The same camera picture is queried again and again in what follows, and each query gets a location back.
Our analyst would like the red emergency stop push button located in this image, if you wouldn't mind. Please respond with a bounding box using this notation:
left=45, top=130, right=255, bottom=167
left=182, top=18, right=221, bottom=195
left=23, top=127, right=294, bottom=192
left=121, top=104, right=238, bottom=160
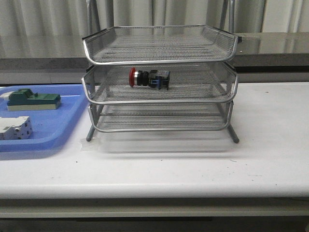
left=128, top=67, right=170, bottom=90

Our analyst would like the silver mesh top tray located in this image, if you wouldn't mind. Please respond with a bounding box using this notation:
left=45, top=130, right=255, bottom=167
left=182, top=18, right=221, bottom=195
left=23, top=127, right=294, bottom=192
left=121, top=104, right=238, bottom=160
left=82, top=25, right=239, bottom=65

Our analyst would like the blue plastic tray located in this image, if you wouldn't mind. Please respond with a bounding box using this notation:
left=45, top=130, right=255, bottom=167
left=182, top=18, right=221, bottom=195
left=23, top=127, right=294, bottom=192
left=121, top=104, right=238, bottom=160
left=0, top=84, right=87, bottom=152

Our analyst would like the green and beige electrical block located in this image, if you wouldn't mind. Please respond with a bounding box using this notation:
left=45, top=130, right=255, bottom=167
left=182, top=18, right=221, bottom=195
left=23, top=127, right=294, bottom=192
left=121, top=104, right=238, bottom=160
left=7, top=88, right=61, bottom=111

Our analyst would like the white circuit breaker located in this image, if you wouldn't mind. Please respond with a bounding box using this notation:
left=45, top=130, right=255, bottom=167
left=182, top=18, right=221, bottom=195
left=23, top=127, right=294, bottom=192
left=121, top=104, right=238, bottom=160
left=0, top=116, right=32, bottom=140

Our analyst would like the grey metal rack frame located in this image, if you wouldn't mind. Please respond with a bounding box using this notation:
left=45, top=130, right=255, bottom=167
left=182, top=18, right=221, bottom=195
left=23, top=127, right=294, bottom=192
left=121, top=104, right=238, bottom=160
left=86, top=0, right=239, bottom=144

